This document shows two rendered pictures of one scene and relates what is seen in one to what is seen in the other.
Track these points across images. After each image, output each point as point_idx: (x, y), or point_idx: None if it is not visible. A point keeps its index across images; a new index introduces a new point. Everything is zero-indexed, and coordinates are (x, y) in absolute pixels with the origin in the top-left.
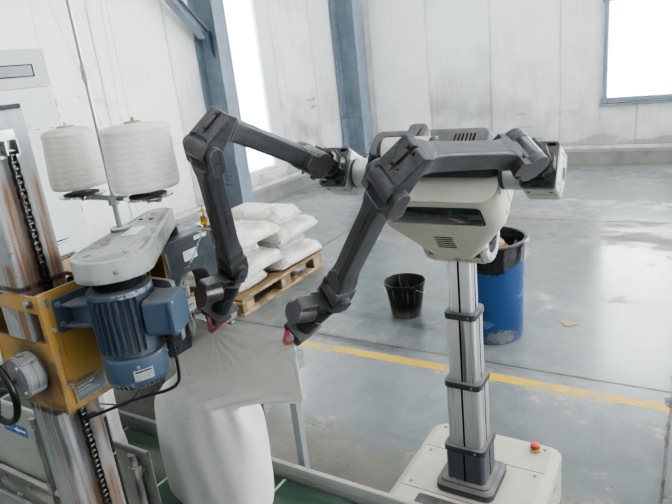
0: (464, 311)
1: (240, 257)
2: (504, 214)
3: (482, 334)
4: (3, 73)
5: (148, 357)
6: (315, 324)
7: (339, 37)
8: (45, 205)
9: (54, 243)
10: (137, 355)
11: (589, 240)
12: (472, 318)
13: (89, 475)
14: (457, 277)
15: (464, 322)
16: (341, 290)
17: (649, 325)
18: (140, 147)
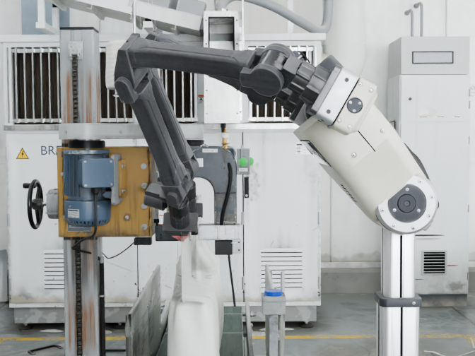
0: (383, 293)
1: (183, 160)
2: (346, 155)
3: (412, 337)
4: (420, 58)
5: (77, 202)
6: (172, 217)
7: None
8: (92, 95)
9: (92, 121)
10: (73, 198)
11: None
12: (381, 301)
13: (74, 297)
14: (382, 248)
15: (379, 306)
16: (160, 180)
17: None
18: (112, 54)
